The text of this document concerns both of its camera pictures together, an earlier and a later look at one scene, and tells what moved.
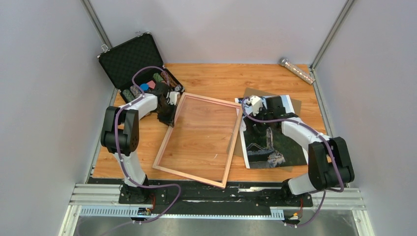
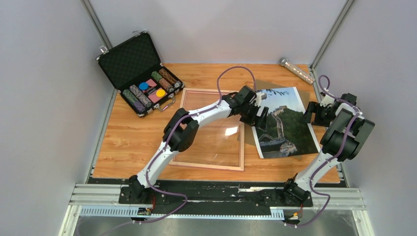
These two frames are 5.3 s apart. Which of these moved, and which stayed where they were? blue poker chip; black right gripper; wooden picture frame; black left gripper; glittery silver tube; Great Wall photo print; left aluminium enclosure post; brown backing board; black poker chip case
Moved: black right gripper; Great Wall photo print; wooden picture frame; brown backing board; black left gripper
Stayed: left aluminium enclosure post; blue poker chip; black poker chip case; glittery silver tube
